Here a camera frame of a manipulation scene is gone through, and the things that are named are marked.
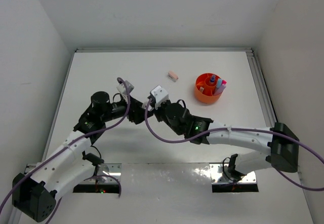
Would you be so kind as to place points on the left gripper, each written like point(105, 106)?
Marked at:
point(135, 112)

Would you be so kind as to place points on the light pink highlighter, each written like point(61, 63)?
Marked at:
point(220, 90)

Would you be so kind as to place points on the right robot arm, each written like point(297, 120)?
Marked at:
point(275, 147)

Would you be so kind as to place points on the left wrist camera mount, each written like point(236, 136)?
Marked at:
point(125, 88)

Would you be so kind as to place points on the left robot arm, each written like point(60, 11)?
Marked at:
point(38, 192)

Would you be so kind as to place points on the pink mini stapler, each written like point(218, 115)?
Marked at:
point(173, 76)

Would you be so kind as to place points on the orange round divided container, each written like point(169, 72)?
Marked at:
point(207, 96)

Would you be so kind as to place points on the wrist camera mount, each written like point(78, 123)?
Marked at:
point(158, 95)
point(125, 88)

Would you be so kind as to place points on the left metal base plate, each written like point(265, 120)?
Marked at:
point(107, 173)

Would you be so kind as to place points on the small blue-capped clear bottle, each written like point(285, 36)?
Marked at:
point(211, 81)

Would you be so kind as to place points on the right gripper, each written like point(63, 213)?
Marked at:
point(156, 111)

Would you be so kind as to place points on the light blue marker cap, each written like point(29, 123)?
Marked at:
point(219, 83)

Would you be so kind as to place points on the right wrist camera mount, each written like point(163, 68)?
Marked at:
point(158, 95)

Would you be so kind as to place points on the metal base plate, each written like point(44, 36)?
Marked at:
point(107, 173)
point(219, 178)

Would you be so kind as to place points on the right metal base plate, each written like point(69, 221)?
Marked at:
point(219, 178)

